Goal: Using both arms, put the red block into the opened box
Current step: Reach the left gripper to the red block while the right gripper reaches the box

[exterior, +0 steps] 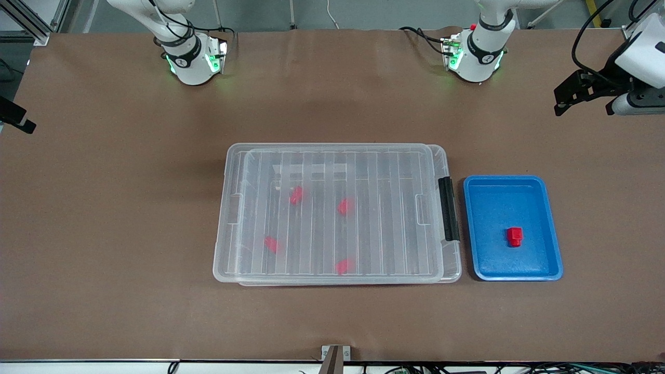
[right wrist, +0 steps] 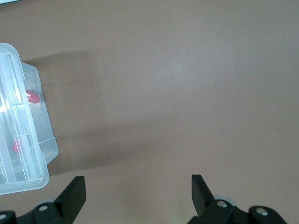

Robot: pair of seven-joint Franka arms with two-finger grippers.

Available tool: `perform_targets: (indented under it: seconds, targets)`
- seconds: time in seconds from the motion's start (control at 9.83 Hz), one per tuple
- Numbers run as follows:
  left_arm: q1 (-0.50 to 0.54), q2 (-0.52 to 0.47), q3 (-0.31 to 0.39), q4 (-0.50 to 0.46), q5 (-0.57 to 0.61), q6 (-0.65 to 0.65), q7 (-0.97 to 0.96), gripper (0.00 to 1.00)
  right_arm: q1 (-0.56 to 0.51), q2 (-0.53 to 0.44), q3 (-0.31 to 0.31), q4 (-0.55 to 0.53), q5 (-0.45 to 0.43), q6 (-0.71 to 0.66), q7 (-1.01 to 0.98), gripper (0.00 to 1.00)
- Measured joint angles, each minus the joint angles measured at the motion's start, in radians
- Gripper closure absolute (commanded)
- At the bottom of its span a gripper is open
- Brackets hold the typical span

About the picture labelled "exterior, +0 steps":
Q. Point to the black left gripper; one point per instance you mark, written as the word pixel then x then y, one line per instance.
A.
pixel 606 79

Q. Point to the blue plastic tray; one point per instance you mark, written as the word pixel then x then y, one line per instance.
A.
pixel 499 259

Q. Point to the aluminium frame profile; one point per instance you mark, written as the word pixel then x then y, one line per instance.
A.
pixel 31 23

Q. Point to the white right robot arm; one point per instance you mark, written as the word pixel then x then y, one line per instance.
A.
pixel 189 67

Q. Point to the small metal bracket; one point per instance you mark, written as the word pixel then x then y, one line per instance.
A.
pixel 325 352

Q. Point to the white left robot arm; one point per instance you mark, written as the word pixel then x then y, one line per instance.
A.
pixel 480 59

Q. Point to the red block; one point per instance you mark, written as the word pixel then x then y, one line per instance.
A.
pixel 344 206
pixel 343 266
pixel 296 195
pixel 515 237
pixel 270 244

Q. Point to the clear plastic storage box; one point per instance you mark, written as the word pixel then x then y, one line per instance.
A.
pixel 451 259

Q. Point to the clear ribbed plastic lid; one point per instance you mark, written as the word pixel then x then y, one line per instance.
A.
pixel 322 228

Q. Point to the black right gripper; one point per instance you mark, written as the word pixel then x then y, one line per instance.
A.
pixel 11 115

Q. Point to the brown camera post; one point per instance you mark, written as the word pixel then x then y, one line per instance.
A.
pixel 332 363

